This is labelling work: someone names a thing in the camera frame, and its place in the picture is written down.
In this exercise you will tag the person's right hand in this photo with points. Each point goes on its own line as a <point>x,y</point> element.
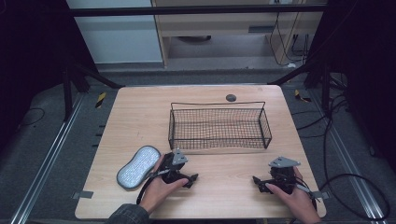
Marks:
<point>295,199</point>

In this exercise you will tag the black horizontal frame bar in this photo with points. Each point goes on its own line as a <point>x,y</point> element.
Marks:
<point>186,10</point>

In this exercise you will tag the aluminium floor rail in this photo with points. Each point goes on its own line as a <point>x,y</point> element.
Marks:
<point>46,158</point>
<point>351,158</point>

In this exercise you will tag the white cabinet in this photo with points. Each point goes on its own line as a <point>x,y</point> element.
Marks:
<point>118,40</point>

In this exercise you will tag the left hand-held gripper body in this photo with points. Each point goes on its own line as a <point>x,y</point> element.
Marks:
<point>174,166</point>

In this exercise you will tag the grey round table grommet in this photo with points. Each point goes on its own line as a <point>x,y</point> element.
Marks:
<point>231,97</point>

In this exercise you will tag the black metal stand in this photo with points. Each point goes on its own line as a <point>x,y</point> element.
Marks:
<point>325,87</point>
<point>70,87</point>

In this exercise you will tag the light wooden desk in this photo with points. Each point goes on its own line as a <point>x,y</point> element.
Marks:
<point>218,23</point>

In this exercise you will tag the grey metal table bracket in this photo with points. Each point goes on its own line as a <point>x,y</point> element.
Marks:
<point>82,194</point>
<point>322,195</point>

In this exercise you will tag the yellow black tape strip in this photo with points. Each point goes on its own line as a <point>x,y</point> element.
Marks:
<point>101,100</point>
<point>301,97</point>

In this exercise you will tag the grey oval scrubbing pad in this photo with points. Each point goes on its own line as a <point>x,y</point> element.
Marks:
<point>139,167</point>

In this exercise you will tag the person's left hand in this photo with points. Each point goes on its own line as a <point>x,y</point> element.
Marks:
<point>158,189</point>

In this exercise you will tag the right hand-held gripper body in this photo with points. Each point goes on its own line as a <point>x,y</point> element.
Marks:
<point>283,175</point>

